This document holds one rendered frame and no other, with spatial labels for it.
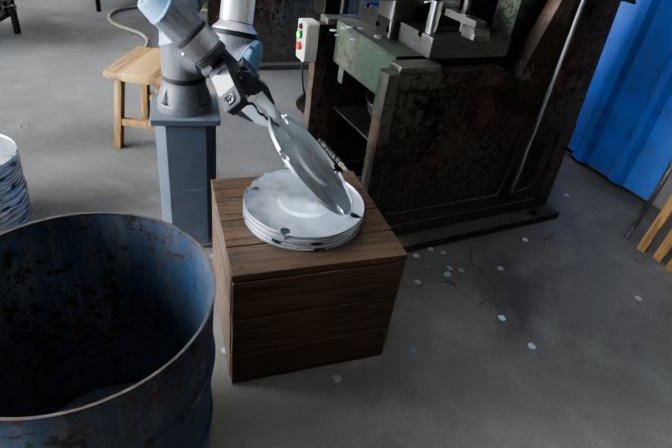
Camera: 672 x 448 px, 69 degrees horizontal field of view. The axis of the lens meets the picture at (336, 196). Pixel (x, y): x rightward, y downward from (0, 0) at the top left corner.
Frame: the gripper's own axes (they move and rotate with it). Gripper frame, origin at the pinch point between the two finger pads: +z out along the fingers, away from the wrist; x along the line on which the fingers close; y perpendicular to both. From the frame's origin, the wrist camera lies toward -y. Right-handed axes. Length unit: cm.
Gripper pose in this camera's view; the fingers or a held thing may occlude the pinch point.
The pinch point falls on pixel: (274, 123)
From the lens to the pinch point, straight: 110.9
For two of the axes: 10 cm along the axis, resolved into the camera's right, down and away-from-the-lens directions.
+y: -1.4, -5.5, 8.2
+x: -7.8, 5.7, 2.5
